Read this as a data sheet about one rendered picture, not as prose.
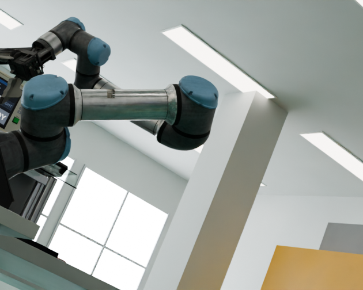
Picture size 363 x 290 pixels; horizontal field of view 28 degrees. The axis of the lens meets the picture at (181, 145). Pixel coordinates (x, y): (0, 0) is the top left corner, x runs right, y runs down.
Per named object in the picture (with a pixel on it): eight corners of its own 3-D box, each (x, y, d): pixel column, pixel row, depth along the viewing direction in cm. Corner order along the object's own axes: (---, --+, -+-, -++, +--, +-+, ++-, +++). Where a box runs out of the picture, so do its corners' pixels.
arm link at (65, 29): (88, 21, 221) (67, 10, 224) (64, 38, 214) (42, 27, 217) (89, 41, 227) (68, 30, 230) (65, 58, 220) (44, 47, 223)
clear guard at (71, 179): (76, 189, 256) (84, 174, 258) (19, 157, 245) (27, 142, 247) (40, 188, 283) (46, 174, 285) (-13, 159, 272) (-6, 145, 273)
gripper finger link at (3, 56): (-4, 52, 198) (21, 56, 206) (-18, 48, 201) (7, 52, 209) (-6, 63, 198) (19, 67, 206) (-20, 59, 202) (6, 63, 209)
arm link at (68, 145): (28, 181, 196) (72, 168, 203) (30, 142, 188) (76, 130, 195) (9, 155, 203) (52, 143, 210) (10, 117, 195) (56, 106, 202)
